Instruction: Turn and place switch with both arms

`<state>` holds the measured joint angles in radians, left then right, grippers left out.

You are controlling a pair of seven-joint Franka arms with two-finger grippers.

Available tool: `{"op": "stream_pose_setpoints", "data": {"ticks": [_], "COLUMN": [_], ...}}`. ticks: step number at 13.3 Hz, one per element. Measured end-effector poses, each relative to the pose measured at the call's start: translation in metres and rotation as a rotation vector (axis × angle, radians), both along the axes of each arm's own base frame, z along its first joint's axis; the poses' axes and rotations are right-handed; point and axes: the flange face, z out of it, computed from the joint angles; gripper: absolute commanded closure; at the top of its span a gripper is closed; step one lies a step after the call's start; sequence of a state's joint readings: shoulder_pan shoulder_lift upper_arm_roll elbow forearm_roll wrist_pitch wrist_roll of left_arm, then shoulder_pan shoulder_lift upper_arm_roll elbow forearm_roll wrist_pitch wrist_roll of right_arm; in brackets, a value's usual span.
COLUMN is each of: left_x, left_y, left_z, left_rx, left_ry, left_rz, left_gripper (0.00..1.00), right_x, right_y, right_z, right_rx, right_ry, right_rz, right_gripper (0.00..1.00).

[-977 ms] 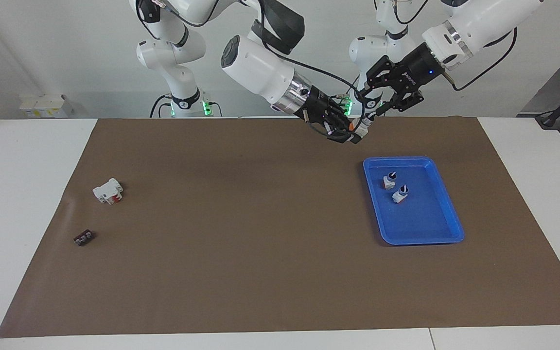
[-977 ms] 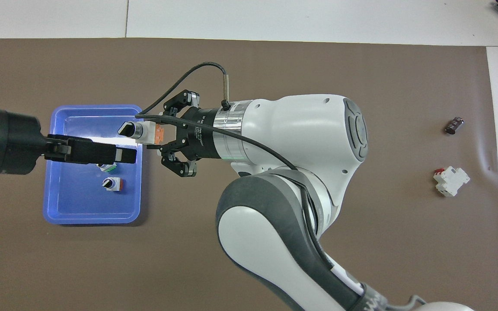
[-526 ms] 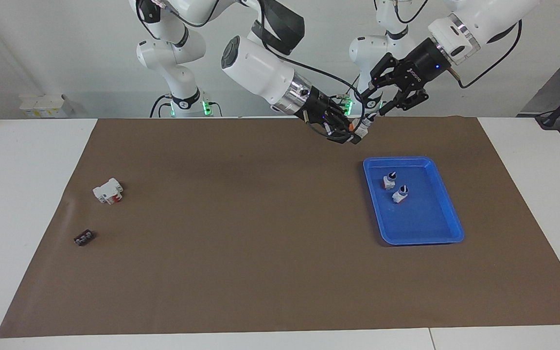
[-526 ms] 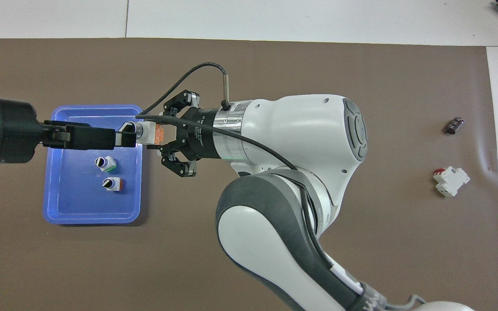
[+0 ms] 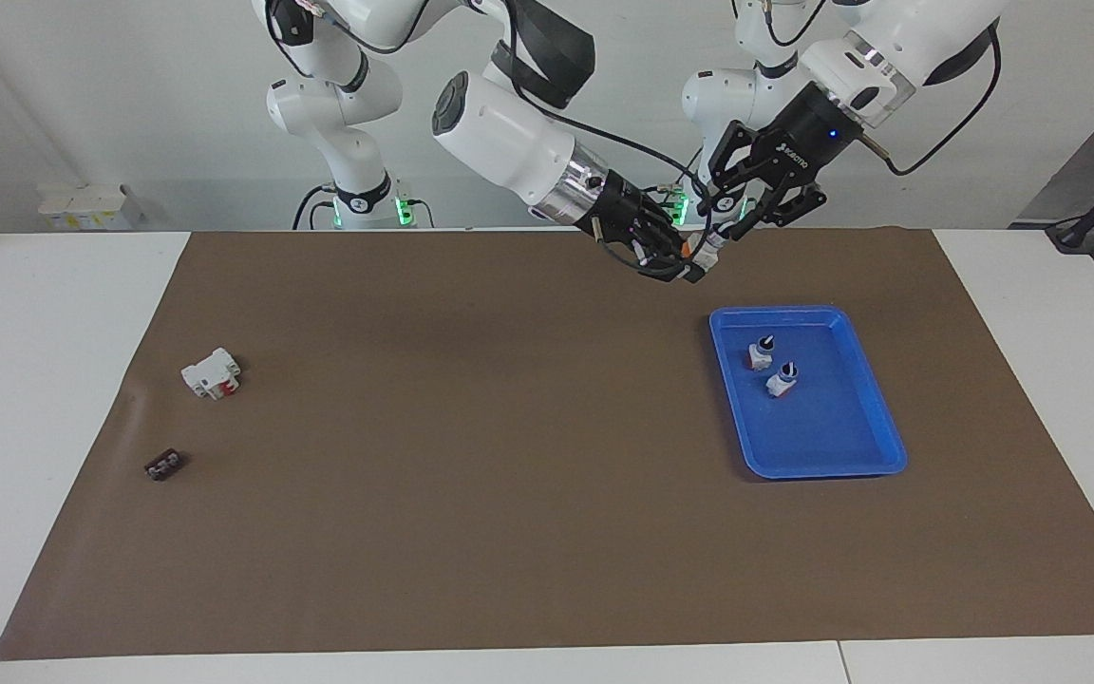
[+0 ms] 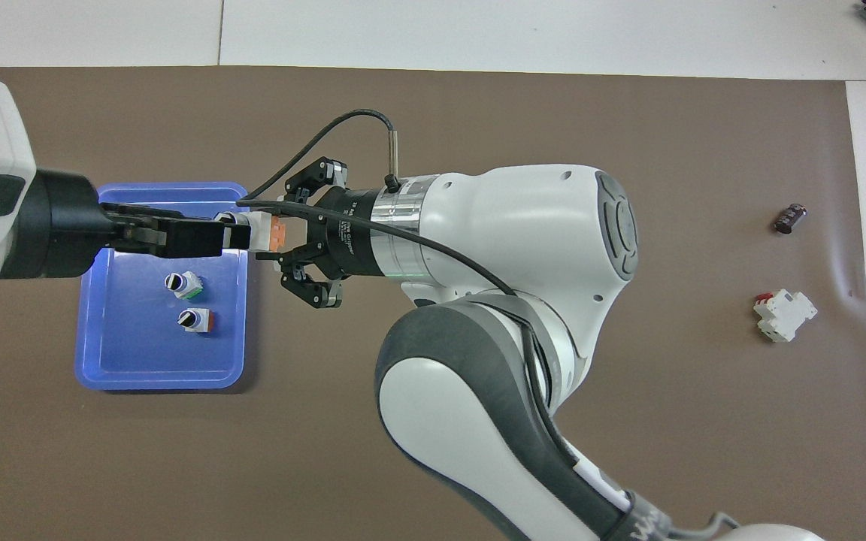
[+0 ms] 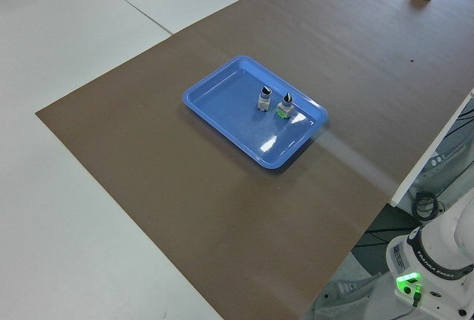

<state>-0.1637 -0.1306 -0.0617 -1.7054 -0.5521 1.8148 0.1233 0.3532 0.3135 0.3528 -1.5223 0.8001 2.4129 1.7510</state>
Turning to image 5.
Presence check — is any white circuit breaker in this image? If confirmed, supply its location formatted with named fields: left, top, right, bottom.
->
left=180, top=348, right=242, bottom=401

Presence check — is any blue plastic tray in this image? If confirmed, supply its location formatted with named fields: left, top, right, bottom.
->
left=708, top=305, right=909, bottom=481

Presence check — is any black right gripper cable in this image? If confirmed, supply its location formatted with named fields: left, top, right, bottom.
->
left=504, top=0, right=714, bottom=283

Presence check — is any white rotary switch orange base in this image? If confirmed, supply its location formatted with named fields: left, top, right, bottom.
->
left=681, top=226, right=728, bottom=272

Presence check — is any white power strip box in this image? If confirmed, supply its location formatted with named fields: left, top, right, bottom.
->
left=38, top=184, right=130, bottom=230

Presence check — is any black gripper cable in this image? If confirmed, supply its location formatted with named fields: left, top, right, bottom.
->
left=504, top=0, right=714, bottom=283
left=860, top=24, right=1002, bottom=178

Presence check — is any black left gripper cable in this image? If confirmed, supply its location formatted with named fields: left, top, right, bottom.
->
left=860, top=24, right=1002, bottom=178

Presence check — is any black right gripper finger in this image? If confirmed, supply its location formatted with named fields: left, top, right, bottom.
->
left=656, top=204, right=696, bottom=256
left=640, top=256, right=706, bottom=284

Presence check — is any brown table mat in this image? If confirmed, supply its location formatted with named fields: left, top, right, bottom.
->
left=0, top=228, right=1094, bottom=661

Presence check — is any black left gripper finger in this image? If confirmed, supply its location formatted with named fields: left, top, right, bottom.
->
left=707, top=122, right=767, bottom=214
left=725, top=180, right=829, bottom=243

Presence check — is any black arm base cable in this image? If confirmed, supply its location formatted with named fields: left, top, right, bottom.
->
left=292, top=183, right=334, bottom=231

